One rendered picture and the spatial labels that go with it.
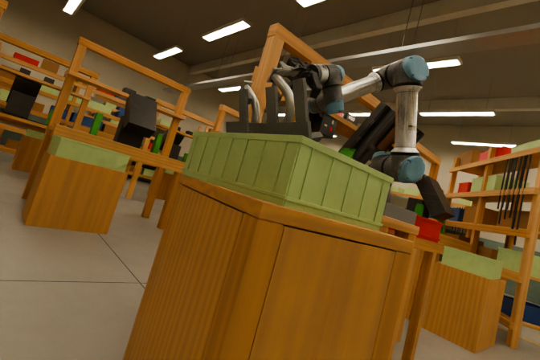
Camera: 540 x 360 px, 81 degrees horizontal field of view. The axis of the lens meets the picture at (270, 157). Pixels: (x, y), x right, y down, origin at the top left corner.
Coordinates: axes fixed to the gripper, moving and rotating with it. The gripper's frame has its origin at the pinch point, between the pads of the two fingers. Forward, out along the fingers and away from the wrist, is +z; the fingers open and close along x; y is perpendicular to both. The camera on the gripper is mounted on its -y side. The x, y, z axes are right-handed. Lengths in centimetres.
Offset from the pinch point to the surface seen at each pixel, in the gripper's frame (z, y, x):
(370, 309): 8, -71, -18
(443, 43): -372, 91, -24
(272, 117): 5.3, -9.9, -7.7
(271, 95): 5.2, -5.0, -2.5
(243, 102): 3.1, 6.0, -15.8
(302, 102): 8.5, -18.4, 7.0
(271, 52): -77, 78, -43
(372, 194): -6.3, -46.9, -4.4
